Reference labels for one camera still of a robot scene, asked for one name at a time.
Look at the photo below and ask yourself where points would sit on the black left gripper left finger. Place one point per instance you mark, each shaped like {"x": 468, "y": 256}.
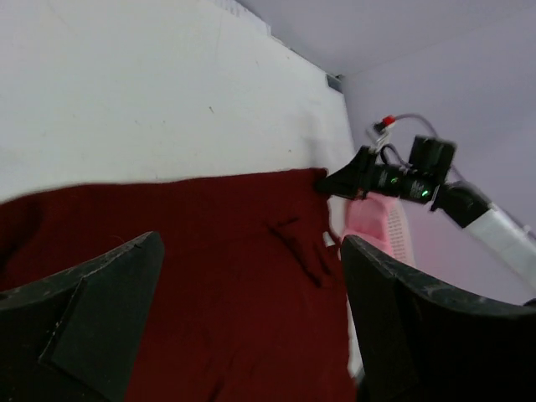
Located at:
{"x": 74, "y": 335}

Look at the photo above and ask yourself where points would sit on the dark red t shirt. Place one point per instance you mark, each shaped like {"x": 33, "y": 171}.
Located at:
{"x": 250, "y": 304}

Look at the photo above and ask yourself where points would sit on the pink t shirt in basket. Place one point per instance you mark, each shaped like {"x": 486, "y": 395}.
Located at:
{"x": 369, "y": 219}

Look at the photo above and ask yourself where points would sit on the white perforated plastic basket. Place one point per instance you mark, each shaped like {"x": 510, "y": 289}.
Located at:
{"x": 398, "y": 231}

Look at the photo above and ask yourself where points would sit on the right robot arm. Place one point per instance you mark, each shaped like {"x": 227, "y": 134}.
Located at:
{"x": 490, "y": 226}

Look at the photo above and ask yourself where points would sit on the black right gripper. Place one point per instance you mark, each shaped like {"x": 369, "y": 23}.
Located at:
{"x": 387, "y": 173}

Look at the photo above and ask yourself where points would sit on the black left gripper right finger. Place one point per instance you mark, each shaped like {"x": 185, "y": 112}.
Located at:
{"x": 422, "y": 339}

